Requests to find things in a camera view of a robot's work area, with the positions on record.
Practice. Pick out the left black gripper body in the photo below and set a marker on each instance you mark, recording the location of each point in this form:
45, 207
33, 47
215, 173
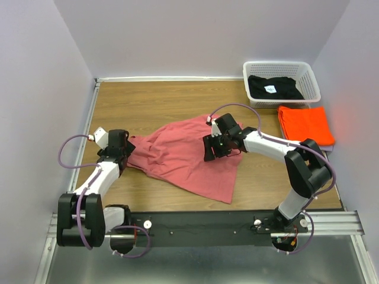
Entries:
129, 147

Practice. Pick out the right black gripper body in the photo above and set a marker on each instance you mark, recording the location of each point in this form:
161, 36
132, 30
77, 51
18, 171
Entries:
222, 146

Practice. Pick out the pink t shirt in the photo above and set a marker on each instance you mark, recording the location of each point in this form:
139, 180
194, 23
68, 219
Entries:
175, 154

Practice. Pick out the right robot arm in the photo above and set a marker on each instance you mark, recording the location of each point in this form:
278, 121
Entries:
307, 168

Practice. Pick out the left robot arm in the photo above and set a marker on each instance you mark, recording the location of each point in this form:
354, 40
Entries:
82, 220

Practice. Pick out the black t shirt in basket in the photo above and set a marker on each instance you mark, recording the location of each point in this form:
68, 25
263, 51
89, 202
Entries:
277, 88

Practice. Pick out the white plastic laundry basket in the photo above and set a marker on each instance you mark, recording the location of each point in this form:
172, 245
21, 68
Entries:
301, 72

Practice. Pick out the folded orange t shirt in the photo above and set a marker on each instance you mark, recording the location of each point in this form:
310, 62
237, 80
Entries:
300, 124

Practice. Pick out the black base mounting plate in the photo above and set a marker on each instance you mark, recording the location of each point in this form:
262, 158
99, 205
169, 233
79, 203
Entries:
205, 229

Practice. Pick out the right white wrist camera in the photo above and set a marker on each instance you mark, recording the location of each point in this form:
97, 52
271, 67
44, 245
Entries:
215, 131

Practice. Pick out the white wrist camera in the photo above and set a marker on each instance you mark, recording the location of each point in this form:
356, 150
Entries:
100, 137
215, 131

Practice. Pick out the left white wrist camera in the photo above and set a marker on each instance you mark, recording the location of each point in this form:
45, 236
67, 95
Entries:
100, 137

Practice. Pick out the aluminium frame rail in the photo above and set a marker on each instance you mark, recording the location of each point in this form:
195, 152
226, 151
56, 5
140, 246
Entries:
336, 254

